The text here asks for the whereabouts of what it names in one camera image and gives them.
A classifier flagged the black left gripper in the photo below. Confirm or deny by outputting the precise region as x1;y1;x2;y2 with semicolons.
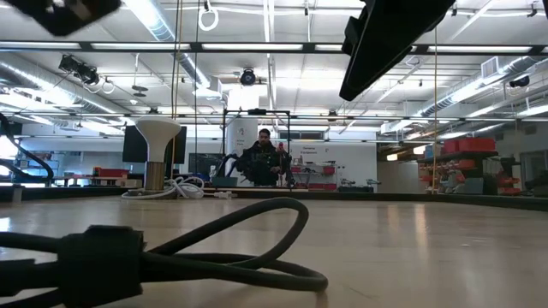
3;0;124;38

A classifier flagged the shelf with orange-red bins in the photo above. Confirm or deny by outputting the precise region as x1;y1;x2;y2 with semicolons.
417;136;500;196

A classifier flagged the black overhead light bar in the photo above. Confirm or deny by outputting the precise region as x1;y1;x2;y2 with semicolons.
0;40;548;56

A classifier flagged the large black monitor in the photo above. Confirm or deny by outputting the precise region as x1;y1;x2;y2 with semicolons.
122;125;188;165

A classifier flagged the white building column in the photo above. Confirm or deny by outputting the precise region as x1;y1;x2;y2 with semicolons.
225;117;259;188

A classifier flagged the person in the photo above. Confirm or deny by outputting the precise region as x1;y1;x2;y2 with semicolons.
236;127;293;188

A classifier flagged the red bin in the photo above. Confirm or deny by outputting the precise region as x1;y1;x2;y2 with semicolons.
92;167;130;179

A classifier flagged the small black monitor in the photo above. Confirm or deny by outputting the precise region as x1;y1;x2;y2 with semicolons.
188;152;227;175

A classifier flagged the black camera with white cables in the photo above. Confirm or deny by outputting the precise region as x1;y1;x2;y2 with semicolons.
57;54;102;86

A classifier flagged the large silver ceiling duct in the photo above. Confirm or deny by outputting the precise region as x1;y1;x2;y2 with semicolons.
0;50;129;116

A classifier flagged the slim silver ceiling duct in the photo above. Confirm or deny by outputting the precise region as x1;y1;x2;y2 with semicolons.
123;0;213;89

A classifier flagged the round black ceiling camera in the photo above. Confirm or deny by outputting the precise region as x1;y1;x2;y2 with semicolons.
238;67;258;87

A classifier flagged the black background cell frame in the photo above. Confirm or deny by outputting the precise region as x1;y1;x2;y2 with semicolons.
221;108;292;189

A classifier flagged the white hanging ring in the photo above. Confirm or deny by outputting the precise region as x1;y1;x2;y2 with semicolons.
197;6;220;32

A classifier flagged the small black ceiling camera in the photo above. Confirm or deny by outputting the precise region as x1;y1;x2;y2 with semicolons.
508;74;532;89

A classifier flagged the black curved hose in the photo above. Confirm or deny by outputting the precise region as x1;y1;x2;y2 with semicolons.
0;111;56;186

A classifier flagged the white-topped brass pedestal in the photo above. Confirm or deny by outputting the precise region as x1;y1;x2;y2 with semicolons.
134;115;183;193

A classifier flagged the white cable coil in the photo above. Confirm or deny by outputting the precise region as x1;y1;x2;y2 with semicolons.
122;175;237;201

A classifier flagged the thick black cable velcro strap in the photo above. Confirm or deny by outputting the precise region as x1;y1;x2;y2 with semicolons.
0;196;330;308

